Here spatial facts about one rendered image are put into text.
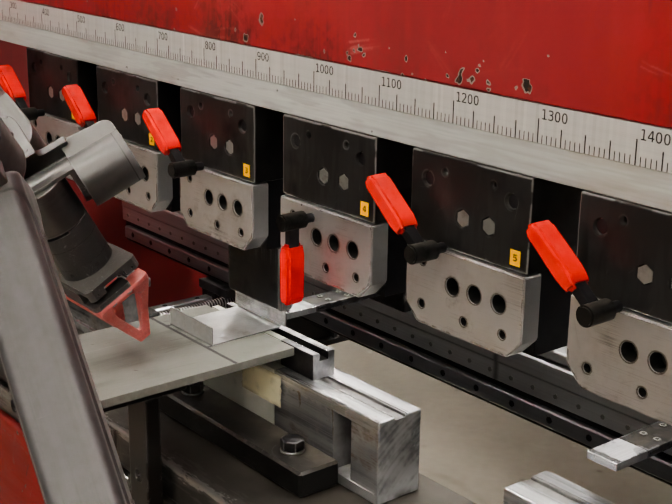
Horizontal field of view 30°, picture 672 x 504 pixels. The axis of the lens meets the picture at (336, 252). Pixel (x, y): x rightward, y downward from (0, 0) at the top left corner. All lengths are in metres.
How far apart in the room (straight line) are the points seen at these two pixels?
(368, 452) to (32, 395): 0.50
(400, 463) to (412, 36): 0.46
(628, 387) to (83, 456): 0.43
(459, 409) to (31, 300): 2.87
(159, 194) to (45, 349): 0.65
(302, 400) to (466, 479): 1.96
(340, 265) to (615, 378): 0.35
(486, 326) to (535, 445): 2.43
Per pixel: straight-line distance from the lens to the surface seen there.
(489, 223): 1.10
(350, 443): 1.39
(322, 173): 1.27
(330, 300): 1.54
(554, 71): 1.03
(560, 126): 1.03
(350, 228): 1.24
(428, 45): 1.13
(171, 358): 1.38
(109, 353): 1.40
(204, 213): 1.46
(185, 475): 1.41
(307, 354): 1.39
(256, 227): 1.38
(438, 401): 3.77
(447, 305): 1.15
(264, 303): 1.45
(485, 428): 3.62
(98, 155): 1.27
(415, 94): 1.15
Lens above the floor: 1.51
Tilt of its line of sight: 17 degrees down
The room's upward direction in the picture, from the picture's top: 1 degrees clockwise
